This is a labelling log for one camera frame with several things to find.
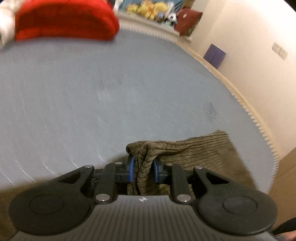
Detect yellow plush toy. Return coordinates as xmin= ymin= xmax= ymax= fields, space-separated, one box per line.
xmin=125 ymin=1 xmax=168 ymax=21

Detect panda plush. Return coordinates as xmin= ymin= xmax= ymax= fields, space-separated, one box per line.
xmin=166 ymin=13 xmax=177 ymax=24

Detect red folded quilt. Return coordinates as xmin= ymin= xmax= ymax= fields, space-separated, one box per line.
xmin=15 ymin=1 xmax=119 ymax=41

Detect white folded blanket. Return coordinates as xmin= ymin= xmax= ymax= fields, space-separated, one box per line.
xmin=0 ymin=0 xmax=24 ymax=49

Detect olive corduroy pants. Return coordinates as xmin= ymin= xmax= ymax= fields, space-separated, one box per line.
xmin=1 ymin=131 xmax=255 ymax=240

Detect dark red cushion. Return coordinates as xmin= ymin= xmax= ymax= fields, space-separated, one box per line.
xmin=174 ymin=8 xmax=203 ymax=37

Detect purple box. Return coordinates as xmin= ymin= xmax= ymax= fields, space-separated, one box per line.
xmin=203 ymin=44 xmax=226 ymax=69

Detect wooden bed frame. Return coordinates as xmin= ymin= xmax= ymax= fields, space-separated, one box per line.
xmin=118 ymin=12 xmax=295 ymax=226

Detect person right hand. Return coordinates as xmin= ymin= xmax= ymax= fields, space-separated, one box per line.
xmin=276 ymin=230 xmax=296 ymax=241

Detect wall socket plate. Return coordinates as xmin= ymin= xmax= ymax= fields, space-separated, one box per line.
xmin=272 ymin=42 xmax=288 ymax=60

